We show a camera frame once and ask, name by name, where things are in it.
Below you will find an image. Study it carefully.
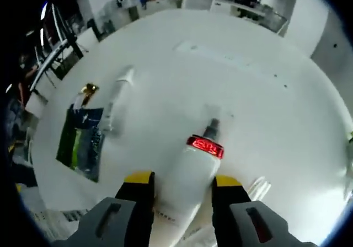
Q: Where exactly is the white pump bottle red collar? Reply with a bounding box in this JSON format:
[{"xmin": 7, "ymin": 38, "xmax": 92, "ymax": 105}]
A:
[{"xmin": 153, "ymin": 103, "xmax": 224, "ymax": 228}]

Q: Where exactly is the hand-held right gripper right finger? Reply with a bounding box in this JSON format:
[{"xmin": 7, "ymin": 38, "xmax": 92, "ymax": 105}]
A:
[{"xmin": 211, "ymin": 174, "xmax": 304, "ymax": 247}]

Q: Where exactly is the white skincare tube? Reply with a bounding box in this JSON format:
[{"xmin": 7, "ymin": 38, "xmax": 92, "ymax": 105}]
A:
[{"xmin": 100, "ymin": 65, "xmax": 136, "ymax": 133}]

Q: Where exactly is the gold foil skincare sachet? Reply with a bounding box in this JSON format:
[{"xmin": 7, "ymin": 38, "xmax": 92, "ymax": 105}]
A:
[{"xmin": 78, "ymin": 83, "xmax": 99, "ymax": 104}]

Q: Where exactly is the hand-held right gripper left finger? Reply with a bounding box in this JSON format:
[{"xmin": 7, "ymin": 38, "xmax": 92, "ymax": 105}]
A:
[{"xmin": 51, "ymin": 170, "xmax": 156, "ymax": 247}]

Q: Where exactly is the white side desk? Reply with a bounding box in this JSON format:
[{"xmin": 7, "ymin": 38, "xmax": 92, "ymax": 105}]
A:
[{"xmin": 26, "ymin": 37, "xmax": 85, "ymax": 99}]

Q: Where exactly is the green black skincare sachet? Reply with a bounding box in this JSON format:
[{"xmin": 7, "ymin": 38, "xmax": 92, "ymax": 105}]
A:
[{"xmin": 56, "ymin": 106, "xmax": 107, "ymax": 183}]

